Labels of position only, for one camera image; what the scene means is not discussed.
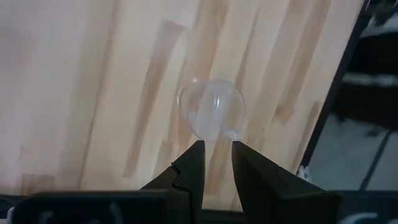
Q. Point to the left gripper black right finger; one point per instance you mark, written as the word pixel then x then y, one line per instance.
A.
pixel 264 183

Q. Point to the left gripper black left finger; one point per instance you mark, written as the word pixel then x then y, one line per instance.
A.
pixel 189 168

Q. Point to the clear glass cup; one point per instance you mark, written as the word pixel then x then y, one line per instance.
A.
pixel 211 109

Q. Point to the black furniture beside table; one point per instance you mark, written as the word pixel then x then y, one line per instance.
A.
pixel 370 99

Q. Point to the black table edge rail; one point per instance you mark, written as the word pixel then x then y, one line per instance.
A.
pixel 337 84

